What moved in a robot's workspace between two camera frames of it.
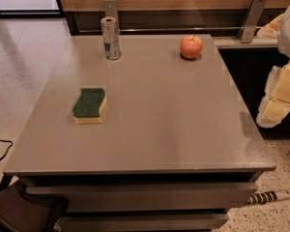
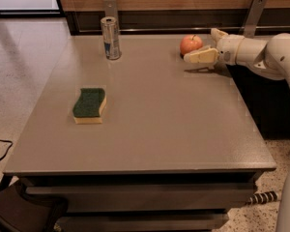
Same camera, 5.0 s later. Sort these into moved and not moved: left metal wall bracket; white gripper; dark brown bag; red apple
Moved: white gripper
Not moved: red apple; left metal wall bracket; dark brown bag
